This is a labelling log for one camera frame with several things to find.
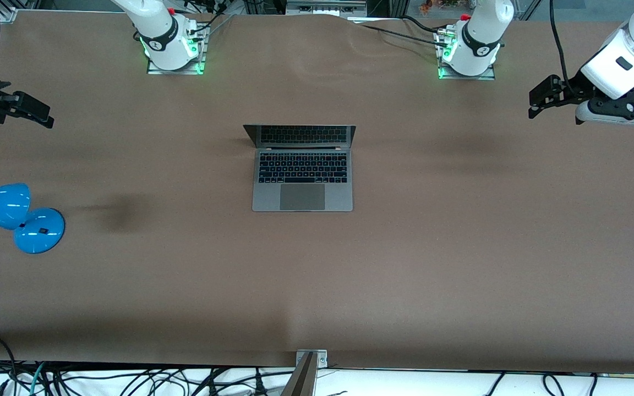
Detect grey laptop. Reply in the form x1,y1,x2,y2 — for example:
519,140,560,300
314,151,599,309
243,124,357,213

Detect blue desk lamp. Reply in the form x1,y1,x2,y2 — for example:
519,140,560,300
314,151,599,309
0,183,66,255

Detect brown table cover sheet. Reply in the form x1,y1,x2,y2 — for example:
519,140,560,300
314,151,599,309
0,11,634,375

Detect grey power strip box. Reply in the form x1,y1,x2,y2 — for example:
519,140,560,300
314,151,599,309
286,0,368,18

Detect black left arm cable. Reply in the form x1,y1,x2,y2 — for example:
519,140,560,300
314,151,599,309
549,0,577,95

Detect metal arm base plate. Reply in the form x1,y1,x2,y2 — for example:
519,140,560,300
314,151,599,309
437,27,497,81
146,25,208,75

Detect black base cable bundle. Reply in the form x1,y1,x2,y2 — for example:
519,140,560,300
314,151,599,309
184,0,236,40

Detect teal floor cable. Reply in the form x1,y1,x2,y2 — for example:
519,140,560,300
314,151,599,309
28,361,48,396

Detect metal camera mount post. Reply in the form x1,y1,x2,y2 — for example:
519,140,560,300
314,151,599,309
281,349,329,396

